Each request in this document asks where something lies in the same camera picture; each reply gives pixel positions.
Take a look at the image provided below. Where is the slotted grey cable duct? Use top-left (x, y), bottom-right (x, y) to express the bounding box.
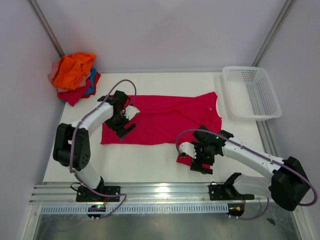
top-left (40, 203), bottom-right (228, 215)

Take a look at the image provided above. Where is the white perforated plastic basket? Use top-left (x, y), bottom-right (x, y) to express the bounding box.
top-left (222, 66), bottom-right (282, 121)

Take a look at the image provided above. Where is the right corner metal post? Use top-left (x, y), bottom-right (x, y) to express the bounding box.
top-left (251, 0), bottom-right (297, 67)

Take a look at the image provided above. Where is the corner metal post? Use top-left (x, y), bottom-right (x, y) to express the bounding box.
top-left (251, 0), bottom-right (297, 67)
top-left (27, 0), bottom-right (65, 58)

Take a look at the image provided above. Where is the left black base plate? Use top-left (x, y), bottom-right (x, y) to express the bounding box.
top-left (75, 185), bottom-right (121, 203)

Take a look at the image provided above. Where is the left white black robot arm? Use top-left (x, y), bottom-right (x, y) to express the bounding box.
top-left (52, 90), bottom-right (140, 202)

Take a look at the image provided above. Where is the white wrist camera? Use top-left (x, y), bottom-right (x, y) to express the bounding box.
top-left (124, 105), bottom-right (140, 121)
top-left (178, 142), bottom-right (197, 159)

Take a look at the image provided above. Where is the left controller board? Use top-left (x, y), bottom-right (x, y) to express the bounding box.
top-left (87, 204), bottom-right (106, 219)

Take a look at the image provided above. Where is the controller board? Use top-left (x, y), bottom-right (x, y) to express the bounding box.
top-left (226, 203), bottom-right (245, 220)
top-left (87, 204), bottom-right (106, 219)

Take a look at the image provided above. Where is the blue t-shirt in pile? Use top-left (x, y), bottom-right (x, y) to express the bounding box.
top-left (82, 68), bottom-right (97, 98)

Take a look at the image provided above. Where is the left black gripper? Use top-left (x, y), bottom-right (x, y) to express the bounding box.
top-left (104, 110), bottom-right (136, 141)

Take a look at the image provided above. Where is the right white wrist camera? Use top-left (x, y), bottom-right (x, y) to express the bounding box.
top-left (178, 142), bottom-right (197, 159)

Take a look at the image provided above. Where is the pink t-shirt under orange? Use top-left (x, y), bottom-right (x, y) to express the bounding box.
top-left (47, 62), bottom-right (59, 82)

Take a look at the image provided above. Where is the right controller board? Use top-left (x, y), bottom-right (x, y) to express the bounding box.
top-left (226, 203), bottom-right (245, 220)

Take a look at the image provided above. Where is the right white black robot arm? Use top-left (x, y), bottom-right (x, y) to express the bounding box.
top-left (192, 126), bottom-right (312, 212)

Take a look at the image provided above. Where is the magenta pink t-shirt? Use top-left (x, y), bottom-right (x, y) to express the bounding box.
top-left (100, 91), bottom-right (223, 169)

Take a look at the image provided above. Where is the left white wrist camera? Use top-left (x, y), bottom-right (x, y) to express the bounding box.
top-left (124, 105), bottom-right (140, 121)

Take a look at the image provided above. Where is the red t-shirt at bottom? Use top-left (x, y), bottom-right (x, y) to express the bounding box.
top-left (57, 72), bottom-right (101, 107)

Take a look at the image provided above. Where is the aluminium front rail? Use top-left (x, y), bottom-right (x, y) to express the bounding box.
top-left (29, 182), bottom-right (266, 205)

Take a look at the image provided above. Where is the orange folded t-shirt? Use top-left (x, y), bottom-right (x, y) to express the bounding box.
top-left (52, 52), bottom-right (97, 91)

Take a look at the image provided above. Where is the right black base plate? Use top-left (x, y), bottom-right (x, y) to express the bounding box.
top-left (208, 183), bottom-right (255, 201)

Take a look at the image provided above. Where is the left corner metal post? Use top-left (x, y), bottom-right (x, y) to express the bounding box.
top-left (27, 0), bottom-right (65, 58)

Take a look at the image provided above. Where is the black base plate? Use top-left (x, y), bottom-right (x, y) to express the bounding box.
top-left (75, 185), bottom-right (121, 203)
top-left (208, 183), bottom-right (255, 201)

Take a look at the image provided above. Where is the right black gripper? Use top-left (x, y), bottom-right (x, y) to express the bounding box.
top-left (190, 141), bottom-right (216, 175)

